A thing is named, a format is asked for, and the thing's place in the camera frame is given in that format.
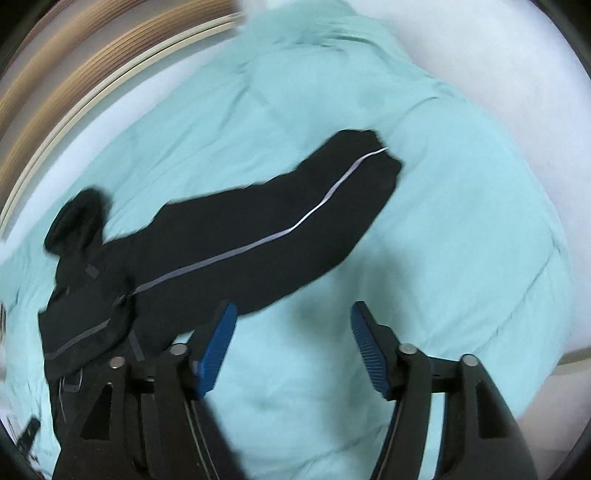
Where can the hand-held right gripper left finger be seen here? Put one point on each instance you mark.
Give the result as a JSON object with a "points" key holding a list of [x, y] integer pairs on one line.
{"points": [[217, 350]]}

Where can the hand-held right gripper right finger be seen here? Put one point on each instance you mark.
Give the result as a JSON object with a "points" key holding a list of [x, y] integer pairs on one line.
{"points": [[369, 350]]}

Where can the black pants with white stripe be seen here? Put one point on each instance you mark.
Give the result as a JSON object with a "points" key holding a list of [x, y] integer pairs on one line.
{"points": [[231, 230]]}

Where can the light teal quilted blanket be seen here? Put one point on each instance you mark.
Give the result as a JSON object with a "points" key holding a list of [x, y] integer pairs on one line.
{"points": [[461, 230]]}

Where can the white bed sheet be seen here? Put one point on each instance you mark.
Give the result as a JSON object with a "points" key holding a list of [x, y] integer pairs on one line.
{"points": [[508, 92]]}

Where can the beige wooden bed frame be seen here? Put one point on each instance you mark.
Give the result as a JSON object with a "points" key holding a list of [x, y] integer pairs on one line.
{"points": [[69, 69]]}

